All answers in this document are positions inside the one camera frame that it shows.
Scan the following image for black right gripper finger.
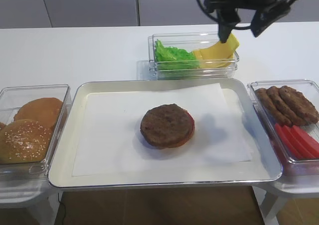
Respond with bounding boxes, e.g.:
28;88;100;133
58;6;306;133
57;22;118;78
251;6;291;37
216;8;241;43

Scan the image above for yellow cheese slice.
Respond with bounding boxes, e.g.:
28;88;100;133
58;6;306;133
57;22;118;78
192;50;234;69
194;33;239;60

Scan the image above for brown burger patty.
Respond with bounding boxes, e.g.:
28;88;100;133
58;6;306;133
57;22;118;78
140;104;195;147

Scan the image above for clear lettuce and cheese container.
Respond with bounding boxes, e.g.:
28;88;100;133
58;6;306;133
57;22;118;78
148;32;239;80

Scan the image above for green lettuce leaves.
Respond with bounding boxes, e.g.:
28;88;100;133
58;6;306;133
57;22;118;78
155;40;199;70

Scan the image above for flat yellow cheese slice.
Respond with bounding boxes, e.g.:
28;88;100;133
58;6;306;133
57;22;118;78
192;50;234;69

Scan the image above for middle brown patty in container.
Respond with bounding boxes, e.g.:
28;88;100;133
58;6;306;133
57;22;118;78
267;86;307;126

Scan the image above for brown patty in container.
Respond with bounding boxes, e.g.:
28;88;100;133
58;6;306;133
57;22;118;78
279;85;319;124
255;88;292;126
267;86;307;126

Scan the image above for left brown patty in container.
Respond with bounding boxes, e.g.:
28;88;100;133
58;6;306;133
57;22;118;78
255;88;292;126

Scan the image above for clear patty and tomato container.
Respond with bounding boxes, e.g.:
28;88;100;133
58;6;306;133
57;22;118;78
248;79;319;176

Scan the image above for right brown patty in container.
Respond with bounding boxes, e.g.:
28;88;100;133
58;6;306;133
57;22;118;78
279;85;319;124

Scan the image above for red tomato slice on bun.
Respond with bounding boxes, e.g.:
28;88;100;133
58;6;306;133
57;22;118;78
141;110;195;148

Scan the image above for left red tomato slice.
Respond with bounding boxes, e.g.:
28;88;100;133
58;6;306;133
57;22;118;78
275;123;305;160

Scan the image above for middle red tomato slice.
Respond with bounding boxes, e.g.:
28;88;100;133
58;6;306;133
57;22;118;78
282;126;315;160

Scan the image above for right red tomato slice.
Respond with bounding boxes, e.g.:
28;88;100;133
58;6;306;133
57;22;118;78
291;126;319;159

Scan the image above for white metal tray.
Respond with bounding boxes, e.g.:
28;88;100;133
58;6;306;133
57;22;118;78
48;78;282;190

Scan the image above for white paper tray liner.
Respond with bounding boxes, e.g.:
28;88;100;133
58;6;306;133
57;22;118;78
72;83;252;176

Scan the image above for plain bottom bun in container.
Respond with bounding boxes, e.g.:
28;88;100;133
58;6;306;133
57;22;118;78
13;97;63;131

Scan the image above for clear plastic bun container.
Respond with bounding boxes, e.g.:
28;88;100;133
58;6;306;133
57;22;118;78
0;84;72;181

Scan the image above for right sesame bun top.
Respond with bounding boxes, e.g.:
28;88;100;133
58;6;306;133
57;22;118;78
0;119;52;164

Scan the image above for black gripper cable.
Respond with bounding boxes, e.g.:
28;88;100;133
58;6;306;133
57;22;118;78
194;0;252;30

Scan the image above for thin black floor cable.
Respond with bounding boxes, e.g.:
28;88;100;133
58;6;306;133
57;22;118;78
57;192;67;225

